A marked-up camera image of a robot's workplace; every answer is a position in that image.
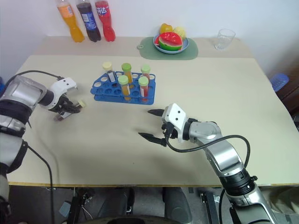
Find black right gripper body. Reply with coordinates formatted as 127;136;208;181
160;114;180;141

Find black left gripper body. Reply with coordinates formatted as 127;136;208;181
55;94;72;117

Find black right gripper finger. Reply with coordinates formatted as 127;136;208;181
137;132;168;147
147;109;166;118

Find cream-capped dark red test tube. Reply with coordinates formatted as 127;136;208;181
53;99;86;122

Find green-capped red test tube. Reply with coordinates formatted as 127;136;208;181
140;65;151;80
137;77;150;104

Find blue test tube rack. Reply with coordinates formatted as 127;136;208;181
90;73;157;105

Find green-capped orange test tube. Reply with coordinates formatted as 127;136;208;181
117;75;131;101
121;63;134;84

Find cream-capped labelled test tube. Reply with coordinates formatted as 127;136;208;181
102;61;117;83

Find dark rounded shape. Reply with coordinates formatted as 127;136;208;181
162;186;196;221

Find green rubber mat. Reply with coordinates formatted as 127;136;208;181
136;35;199;61

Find light blue bowl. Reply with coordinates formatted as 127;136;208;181
152;34;190;55

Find toy watermelon slice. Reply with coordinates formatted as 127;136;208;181
158;31;184;52

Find orange soda bottle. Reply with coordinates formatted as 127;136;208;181
57;0;85;43

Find dark cola bottle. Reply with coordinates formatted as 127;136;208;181
75;0;102;43

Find yellow toy lemon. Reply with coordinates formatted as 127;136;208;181
172;26;188;41

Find black curved base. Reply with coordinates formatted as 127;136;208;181
87;216;175;224

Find orange toy fruit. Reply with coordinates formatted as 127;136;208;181
159;23;174;35

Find red soda bottle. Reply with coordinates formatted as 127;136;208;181
94;0;116;42

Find clear drinking glass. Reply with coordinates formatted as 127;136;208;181
214;28;236;50

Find grey foot pedal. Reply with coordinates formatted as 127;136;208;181
58;202;71;217

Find blue plastic stool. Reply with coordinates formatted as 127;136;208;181
270;72;291;92

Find dark wooden furniture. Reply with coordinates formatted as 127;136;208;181
275;78;299;133

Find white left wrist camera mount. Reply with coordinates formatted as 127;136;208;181
47;77;78;111

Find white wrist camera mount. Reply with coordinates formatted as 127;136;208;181
47;77;78;111
162;103;189;143

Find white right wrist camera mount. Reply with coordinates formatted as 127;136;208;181
162;103;189;143

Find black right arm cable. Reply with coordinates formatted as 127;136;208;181
164;133;253;171

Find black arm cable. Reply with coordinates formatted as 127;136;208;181
164;133;253;171
4;70;64;87

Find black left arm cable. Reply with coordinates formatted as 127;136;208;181
4;70;64;87

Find black hanging cable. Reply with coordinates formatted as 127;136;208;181
22;139;56;224

